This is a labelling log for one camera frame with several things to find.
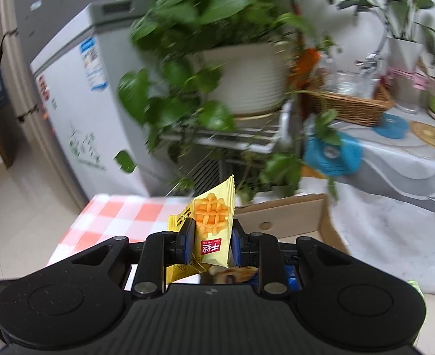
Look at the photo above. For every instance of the wicker basket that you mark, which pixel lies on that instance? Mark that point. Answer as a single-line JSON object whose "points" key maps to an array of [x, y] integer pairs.
{"points": [[350, 107]]}

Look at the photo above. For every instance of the grey refrigerator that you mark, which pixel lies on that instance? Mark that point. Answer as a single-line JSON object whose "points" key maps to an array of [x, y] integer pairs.
{"points": [[36, 18]]}

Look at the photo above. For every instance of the white fluffy blanket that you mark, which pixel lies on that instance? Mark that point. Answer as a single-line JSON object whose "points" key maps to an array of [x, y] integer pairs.
{"points": [[387, 236]]}

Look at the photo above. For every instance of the grey and white tablecloth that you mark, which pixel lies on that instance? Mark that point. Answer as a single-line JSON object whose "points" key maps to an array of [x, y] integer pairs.
{"points": [[406, 177]]}

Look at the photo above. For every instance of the white metal plant stand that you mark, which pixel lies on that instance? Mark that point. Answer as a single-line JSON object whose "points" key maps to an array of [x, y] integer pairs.
{"points": [[239, 137]]}

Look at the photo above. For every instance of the white plant pot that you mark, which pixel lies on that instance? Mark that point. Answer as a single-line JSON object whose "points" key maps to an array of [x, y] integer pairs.
{"points": [[247, 77]]}

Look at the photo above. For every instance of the blue foil snack packet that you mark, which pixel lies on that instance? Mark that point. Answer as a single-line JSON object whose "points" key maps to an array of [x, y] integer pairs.
{"points": [[293, 279]]}

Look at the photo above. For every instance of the white chest freezer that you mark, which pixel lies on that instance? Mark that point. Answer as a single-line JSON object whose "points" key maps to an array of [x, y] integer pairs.
{"points": [[73, 125]]}

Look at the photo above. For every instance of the clear glassware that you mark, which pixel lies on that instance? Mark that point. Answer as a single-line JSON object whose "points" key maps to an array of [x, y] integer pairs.
{"points": [[346, 83]]}

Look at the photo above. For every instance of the green pothos plant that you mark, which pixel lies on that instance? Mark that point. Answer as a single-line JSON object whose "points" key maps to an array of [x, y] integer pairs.
{"points": [[217, 3]]}

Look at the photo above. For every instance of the orange object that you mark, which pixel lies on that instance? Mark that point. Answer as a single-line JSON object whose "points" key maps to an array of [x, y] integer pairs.
{"points": [[308, 61]]}

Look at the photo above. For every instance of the cardboard box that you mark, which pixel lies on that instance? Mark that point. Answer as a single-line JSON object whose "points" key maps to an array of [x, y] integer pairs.
{"points": [[313, 218]]}

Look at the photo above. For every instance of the yellow woven coaster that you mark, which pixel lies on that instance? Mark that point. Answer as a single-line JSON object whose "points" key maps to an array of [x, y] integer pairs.
{"points": [[430, 135]]}

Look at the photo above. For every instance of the white tall vase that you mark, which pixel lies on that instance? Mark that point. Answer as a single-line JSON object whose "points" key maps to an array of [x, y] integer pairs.
{"points": [[406, 59]]}

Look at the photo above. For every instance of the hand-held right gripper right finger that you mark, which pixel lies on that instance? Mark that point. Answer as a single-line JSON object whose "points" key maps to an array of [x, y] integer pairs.
{"points": [[237, 242]]}

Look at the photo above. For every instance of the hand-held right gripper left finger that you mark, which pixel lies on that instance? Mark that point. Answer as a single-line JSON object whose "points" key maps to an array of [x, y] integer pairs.
{"points": [[186, 240]]}

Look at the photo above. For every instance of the blue round coaster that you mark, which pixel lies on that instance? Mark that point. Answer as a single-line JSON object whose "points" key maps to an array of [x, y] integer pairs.
{"points": [[391, 127]]}

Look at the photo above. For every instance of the large yellow croissant packet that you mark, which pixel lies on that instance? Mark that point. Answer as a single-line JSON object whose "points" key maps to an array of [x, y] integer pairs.
{"points": [[232, 275]]}

